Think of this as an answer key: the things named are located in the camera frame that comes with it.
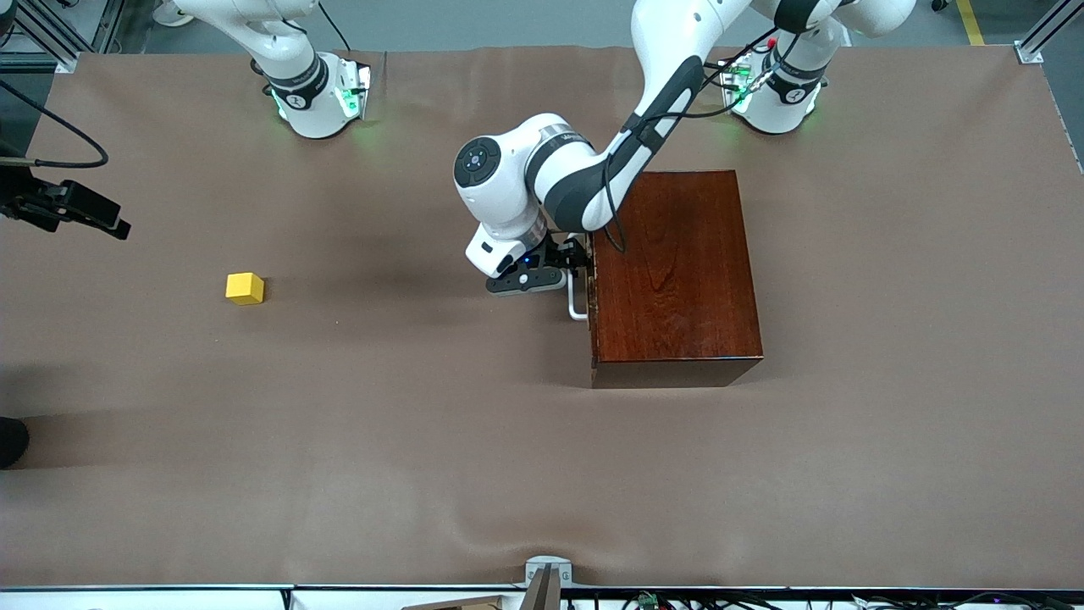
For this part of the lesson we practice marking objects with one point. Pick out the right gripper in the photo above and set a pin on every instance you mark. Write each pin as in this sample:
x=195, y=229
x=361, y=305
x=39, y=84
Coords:
x=32, y=206

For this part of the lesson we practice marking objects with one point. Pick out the yellow cube block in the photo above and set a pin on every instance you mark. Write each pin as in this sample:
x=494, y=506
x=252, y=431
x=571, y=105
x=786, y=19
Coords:
x=245, y=289

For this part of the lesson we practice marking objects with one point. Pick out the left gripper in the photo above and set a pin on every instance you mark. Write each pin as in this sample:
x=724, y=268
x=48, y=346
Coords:
x=566, y=253

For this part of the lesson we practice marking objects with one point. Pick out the aluminium frame struts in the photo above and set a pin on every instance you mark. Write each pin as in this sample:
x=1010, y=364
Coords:
x=34, y=61

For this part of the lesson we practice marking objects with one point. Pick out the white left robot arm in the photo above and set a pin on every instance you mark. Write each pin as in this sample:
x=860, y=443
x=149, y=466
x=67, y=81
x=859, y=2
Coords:
x=584, y=178

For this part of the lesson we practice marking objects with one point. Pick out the aluminium corner profile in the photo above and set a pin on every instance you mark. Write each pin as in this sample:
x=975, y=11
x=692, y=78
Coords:
x=1037, y=42

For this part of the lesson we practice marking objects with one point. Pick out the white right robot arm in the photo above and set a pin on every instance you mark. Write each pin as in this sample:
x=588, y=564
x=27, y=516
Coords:
x=305, y=102

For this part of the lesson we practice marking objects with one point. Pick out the black round object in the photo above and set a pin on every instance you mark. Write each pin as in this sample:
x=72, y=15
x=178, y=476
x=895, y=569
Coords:
x=10, y=442

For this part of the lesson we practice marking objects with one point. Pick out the grey metal clamp bracket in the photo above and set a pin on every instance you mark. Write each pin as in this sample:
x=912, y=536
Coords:
x=548, y=566

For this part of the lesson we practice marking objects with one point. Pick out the brown cardboard piece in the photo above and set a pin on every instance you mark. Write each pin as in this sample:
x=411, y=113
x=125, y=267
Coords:
x=474, y=604

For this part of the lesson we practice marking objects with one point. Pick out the yellow floor tape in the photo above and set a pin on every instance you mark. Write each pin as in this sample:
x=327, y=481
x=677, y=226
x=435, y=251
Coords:
x=972, y=25

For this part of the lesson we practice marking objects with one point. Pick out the dark brown wooden cabinet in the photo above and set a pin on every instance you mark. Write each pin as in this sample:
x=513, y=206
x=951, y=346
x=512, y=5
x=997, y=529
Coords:
x=694, y=296

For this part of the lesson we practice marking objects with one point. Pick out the brown table cover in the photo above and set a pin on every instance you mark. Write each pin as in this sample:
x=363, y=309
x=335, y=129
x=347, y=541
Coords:
x=339, y=474

